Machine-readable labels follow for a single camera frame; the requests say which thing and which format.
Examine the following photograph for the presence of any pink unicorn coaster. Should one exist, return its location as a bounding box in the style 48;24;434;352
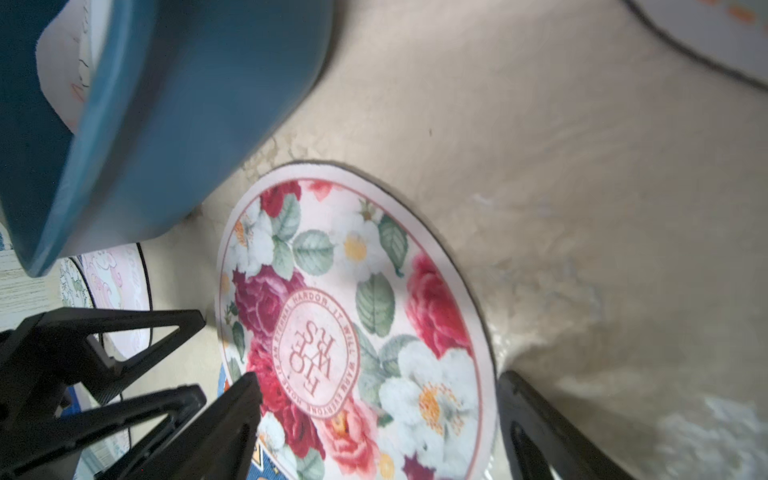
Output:
78;243;152;359

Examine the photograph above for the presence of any white daisy coaster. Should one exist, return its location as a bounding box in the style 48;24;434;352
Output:
59;258;94;308

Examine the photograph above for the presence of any green bunny coaster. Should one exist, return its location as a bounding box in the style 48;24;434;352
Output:
35;0;114;133

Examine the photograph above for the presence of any white dog coaster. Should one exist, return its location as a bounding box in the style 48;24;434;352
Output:
626;0;767;90

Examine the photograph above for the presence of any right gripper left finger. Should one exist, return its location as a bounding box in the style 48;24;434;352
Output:
101;372;262;479

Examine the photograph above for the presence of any teal plastic storage box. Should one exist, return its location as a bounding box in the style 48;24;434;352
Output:
1;1;335;277

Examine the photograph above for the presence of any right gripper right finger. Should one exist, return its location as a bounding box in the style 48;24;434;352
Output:
496;371;632;480

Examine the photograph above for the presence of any red floral coaster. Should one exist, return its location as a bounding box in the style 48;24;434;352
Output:
215;163;497;479

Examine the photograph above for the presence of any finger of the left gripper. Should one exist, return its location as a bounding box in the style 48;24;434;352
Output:
1;385;206;479
1;308;206;405

